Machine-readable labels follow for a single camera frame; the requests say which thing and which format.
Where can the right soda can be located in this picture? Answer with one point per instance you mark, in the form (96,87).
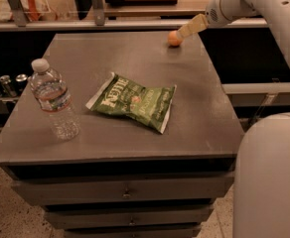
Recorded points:
(21,80)

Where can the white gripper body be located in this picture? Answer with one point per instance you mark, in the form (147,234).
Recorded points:
(217,12)

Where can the green kettle chip bag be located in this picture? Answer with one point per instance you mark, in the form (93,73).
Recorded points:
(120,96)

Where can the bottom grey drawer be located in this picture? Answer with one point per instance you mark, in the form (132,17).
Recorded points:
(167,231)

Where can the grey drawer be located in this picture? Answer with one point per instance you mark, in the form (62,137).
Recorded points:
(167,231)
(87,190)
(126,217)

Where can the metal shelf rail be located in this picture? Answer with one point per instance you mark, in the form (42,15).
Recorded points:
(109,25)

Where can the orange fruit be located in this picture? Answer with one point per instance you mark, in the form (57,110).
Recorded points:
(174,39)

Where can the clear plastic water bottle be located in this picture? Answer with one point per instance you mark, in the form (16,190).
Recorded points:
(54,98)

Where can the middle grey drawer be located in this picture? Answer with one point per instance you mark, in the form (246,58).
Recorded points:
(126,217)

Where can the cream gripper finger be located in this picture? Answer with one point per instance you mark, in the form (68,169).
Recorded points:
(195,25)

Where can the soda can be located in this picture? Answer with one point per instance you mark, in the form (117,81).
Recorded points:
(21,80)
(8,85)

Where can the grey drawer cabinet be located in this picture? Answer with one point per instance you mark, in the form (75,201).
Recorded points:
(202,134)

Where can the middle soda can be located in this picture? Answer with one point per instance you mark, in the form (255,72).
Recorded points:
(8,85)

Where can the white and orange bag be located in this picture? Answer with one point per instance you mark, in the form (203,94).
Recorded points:
(33,10)

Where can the top grey drawer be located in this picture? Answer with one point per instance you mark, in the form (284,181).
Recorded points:
(87,190)

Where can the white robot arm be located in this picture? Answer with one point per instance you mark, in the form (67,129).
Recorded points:
(261,193)

